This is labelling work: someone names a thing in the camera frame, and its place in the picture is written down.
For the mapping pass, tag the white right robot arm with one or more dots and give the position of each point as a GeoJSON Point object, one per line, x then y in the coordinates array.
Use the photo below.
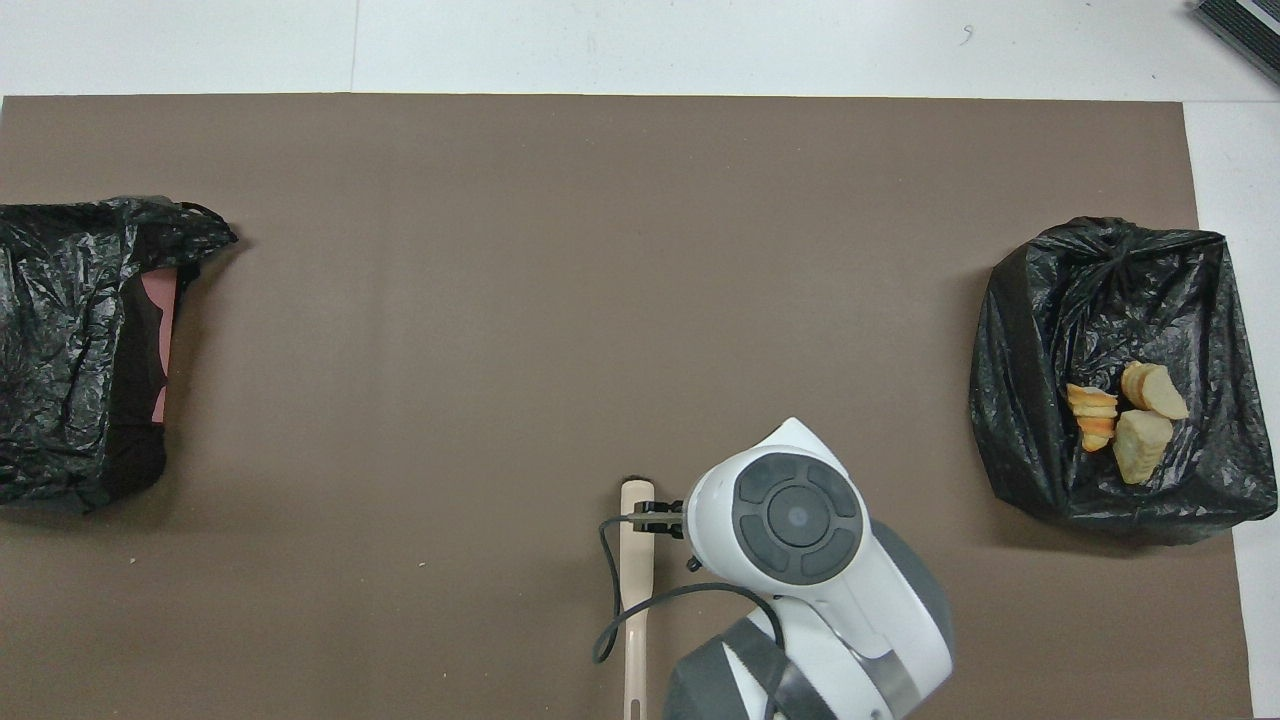
{"type": "Point", "coordinates": [800, 520]}

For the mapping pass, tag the pale bread chunk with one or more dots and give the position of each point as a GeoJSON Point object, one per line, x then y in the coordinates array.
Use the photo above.
{"type": "Point", "coordinates": [1140, 445]}
{"type": "Point", "coordinates": [1158, 392]}

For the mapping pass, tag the brown table mat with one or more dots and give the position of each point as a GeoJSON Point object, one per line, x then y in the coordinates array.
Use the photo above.
{"type": "Point", "coordinates": [600, 200]}

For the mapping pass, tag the beige hand brush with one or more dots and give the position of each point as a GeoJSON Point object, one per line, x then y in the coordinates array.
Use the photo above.
{"type": "Point", "coordinates": [636, 570]}

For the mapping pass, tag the orange striped croissant toy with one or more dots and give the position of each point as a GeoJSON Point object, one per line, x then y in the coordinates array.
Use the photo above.
{"type": "Point", "coordinates": [1092, 415]}

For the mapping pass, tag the dark striped grey object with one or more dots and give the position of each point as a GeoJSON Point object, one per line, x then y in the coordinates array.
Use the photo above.
{"type": "Point", "coordinates": [1245, 25]}

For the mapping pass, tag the black trash bag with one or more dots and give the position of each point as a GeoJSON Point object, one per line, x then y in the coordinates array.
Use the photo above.
{"type": "Point", "coordinates": [60, 330]}
{"type": "Point", "coordinates": [1040, 330]}

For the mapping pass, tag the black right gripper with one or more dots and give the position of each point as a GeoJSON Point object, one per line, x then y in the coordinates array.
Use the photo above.
{"type": "Point", "coordinates": [660, 520]}

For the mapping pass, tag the pink bin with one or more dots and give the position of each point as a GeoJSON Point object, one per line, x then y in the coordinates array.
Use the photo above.
{"type": "Point", "coordinates": [160, 320]}

